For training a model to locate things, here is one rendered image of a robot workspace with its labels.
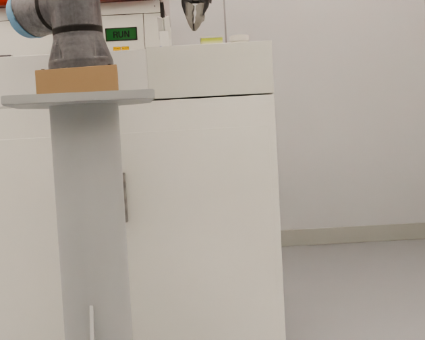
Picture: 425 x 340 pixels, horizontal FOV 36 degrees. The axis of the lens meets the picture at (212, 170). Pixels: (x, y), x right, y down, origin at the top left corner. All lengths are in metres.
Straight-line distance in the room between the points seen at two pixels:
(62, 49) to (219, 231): 0.68
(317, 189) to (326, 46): 0.86
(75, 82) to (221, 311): 0.80
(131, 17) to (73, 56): 1.02
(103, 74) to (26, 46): 1.11
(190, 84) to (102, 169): 0.46
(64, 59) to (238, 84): 0.54
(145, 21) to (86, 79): 1.04
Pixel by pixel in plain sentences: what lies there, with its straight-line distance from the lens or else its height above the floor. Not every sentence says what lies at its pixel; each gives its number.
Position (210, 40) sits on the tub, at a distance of 2.18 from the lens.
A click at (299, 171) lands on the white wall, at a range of 3.99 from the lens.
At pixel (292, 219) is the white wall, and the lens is 4.01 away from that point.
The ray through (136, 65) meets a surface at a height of 0.91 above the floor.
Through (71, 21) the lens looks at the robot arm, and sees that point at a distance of 1.54.
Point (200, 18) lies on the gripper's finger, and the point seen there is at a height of 1.09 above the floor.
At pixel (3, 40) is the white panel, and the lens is 2.60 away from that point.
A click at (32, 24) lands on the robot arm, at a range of 1.66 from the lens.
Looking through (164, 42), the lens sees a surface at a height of 1.01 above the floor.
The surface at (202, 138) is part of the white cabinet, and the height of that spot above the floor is 0.70.
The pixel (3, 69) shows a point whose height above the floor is 0.92.
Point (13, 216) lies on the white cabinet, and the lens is 1.93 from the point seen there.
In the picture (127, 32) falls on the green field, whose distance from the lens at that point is 2.50.
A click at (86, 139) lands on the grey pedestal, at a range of 1.50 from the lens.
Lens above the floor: 0.72
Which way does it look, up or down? 3 degrees down
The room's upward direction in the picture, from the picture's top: 3 degrees counter-clockwise
